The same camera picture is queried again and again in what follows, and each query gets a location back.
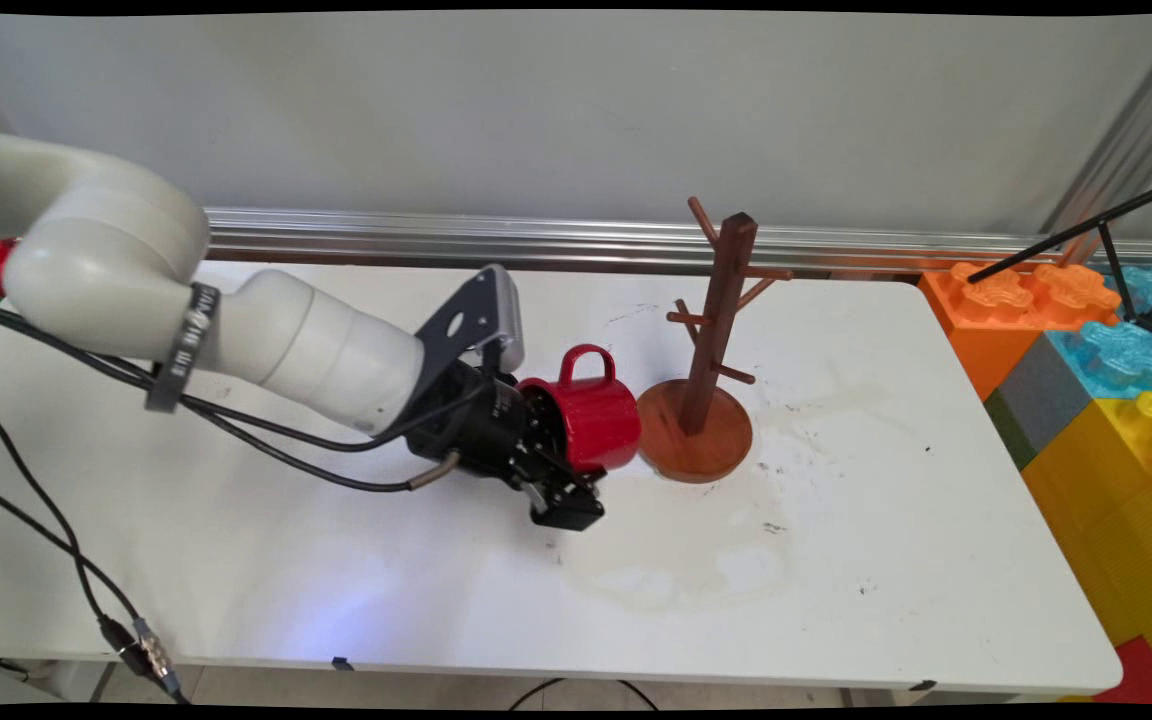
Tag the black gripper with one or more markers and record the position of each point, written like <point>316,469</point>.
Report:
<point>481,425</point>

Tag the red enamel mug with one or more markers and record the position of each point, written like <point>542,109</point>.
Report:
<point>596,420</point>

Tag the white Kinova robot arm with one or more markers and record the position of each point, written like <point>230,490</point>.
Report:
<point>106,260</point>

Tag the brown wooden mug tree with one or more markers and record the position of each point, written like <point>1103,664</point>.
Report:
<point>691,440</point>

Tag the orange giant building block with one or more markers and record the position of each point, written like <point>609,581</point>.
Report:
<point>976,340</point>

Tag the grey giant building block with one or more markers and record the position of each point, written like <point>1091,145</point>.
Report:
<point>1041,400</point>

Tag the yellow giant building block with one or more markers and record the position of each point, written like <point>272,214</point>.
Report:
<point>1106,520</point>

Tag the black tripod stand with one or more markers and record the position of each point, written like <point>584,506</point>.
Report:
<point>1046,243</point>

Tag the translucent blue building block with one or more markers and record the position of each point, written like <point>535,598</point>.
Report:
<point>1121,355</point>
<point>1151,285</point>

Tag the red giant building block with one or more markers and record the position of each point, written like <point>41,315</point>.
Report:
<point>1141,675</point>

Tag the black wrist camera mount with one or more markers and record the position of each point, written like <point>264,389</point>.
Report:
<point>466,320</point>

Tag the horizontal aluminium frame rail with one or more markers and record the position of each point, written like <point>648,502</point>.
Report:
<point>536,240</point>

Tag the slanted aluminium frame post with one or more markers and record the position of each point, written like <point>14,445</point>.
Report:
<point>1126,140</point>

